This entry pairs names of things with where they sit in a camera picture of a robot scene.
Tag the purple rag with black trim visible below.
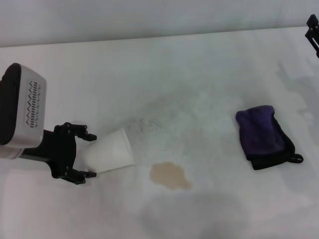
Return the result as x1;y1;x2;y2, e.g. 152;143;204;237
235;105;304;171

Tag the white paper cup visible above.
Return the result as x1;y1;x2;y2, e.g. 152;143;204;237
86;127;136;175

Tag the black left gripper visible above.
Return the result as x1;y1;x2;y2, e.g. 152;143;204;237
22;121;97;185

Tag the grey black left wrist camera box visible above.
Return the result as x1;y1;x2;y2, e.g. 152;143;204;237
0;63;47;160

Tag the brown water stain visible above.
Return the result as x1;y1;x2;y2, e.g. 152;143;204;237
149;161;192;192

